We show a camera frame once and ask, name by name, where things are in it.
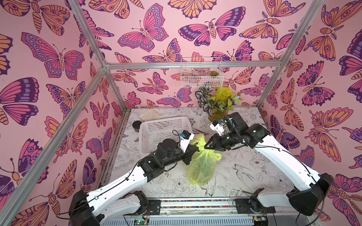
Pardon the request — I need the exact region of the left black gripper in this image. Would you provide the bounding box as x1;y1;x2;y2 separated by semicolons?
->
162;144;199;169

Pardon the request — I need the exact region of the yellow-green plastic bag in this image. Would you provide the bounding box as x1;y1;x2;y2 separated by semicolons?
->
186;134;222;186

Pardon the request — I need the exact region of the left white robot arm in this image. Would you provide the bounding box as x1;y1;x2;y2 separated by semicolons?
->
68;138;199;226

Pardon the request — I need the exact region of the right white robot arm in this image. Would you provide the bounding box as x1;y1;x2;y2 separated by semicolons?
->
204;112;333;216

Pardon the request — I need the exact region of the white perforated plastic basket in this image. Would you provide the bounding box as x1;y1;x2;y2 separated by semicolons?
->
139;116;192;155

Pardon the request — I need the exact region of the potted plant with yellow-green leaves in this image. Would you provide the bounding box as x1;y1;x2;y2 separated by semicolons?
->
195;87;242;121

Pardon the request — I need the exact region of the beige cloth pad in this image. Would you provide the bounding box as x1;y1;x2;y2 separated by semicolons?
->
139;109;164;121

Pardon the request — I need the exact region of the small black round jar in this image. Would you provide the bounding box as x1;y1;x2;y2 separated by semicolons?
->
132;121;142;132

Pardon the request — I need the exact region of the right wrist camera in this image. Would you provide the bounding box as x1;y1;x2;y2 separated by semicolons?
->
210;120;225;137

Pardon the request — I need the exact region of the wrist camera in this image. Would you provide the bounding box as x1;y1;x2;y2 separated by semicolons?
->
179;130;195;153
210;120;225;137

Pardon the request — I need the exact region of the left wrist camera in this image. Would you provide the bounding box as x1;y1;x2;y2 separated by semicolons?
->
179;130;195;153

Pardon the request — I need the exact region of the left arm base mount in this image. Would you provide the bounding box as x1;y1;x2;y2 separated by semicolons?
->
122;191;161;217

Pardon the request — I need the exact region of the small plant in wire basket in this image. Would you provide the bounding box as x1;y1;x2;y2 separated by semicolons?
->
210;71;219;77

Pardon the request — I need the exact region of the white wire wall basket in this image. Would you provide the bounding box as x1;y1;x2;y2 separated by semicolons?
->
179;57;224;88

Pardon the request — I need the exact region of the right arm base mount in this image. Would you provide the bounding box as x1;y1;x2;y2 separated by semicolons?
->
233;188;276;214

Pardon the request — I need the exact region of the aluminium front rail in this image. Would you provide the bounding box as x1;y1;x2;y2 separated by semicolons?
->
101;197;321;226

